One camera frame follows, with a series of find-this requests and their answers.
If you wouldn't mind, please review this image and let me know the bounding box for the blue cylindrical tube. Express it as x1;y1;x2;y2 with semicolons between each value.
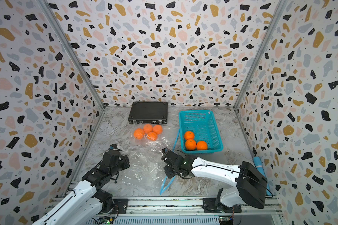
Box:
253;156;273;198

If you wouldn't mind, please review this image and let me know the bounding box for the green circuit board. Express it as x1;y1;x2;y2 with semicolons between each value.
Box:
97;217;114;225

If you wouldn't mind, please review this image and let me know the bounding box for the black hard case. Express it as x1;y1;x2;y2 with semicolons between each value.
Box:
128;101;169;125

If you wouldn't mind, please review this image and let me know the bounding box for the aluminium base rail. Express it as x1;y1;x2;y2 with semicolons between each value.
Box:
84;196;286;225

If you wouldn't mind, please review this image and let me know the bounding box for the teal plastic basket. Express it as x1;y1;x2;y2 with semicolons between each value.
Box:
178;110;223;154

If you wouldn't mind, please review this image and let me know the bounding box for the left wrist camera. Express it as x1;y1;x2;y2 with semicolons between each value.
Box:
109;144;120;151

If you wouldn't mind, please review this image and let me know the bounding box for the clear zip-top bag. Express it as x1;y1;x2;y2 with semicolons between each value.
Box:
113;140;180;197
128;123;179;152

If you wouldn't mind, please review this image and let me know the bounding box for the orange fruit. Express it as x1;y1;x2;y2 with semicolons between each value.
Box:
184;131;195;140
185;139;197;151
196;141;208;151

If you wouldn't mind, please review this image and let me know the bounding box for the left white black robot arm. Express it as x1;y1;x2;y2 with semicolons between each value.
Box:
34;144;130;225

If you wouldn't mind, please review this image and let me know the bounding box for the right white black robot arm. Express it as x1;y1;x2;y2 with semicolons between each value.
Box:
161;148;268;211

